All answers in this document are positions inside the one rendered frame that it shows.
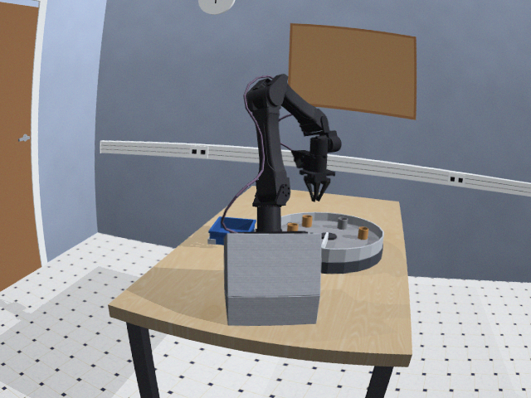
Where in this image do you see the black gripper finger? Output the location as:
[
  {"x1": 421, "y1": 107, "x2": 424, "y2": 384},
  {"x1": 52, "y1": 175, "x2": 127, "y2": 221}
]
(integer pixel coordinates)
[
  {"x1": 316, "y1": 181, "x2": 330, "y2": 201},
  {"x1": 304, "y1": 178, "x2": 321, "y2": 202}
]

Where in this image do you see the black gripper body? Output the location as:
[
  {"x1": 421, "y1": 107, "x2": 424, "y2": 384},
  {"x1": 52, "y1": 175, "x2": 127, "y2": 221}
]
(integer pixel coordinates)
[{"x1": 300, "y1": 154, "x2": 335, "y2": 182}]

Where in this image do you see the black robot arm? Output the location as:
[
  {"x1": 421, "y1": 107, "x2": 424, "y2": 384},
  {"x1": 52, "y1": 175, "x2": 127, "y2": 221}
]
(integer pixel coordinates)
[{"x1": 237, "y1": 74, "x2": 342, "y2": 234}]

